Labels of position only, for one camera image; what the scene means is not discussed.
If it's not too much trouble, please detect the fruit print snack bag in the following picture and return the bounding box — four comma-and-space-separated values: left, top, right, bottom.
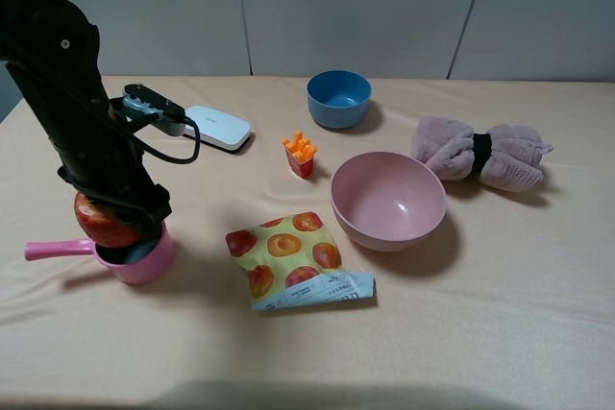
225, 211, 376, 311

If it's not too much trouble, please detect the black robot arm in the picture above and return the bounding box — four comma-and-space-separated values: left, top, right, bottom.
1, 0, 171, 243

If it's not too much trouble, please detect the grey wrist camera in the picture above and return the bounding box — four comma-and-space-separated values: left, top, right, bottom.
121, 84, 185, 136

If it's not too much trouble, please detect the red apple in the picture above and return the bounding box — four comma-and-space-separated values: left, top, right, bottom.
73, 192, 140, 249

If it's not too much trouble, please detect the white rectangular device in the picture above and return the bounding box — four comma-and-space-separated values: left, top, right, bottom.
185, 106, 252, 153

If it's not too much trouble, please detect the pink plastic bowl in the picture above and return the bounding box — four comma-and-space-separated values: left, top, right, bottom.
331, 152, 447, 252

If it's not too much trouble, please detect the toy french fries box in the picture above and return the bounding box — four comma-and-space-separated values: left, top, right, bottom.
283, 131, 318, 180

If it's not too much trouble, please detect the pink rolled towel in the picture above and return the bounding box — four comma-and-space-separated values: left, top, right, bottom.
411, 117, 554, 193

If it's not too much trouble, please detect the black cable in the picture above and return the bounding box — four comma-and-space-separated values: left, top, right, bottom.
108, 97, 201, 165

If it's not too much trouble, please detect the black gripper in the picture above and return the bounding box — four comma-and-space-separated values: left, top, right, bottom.
58, 164, 172, 256

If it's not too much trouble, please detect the pink saucepan with handle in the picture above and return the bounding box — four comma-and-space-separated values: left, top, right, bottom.
24, 224, 177, 285

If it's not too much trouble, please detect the blue plastic bowl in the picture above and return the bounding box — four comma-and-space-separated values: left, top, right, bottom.
307, 70, 372, 130

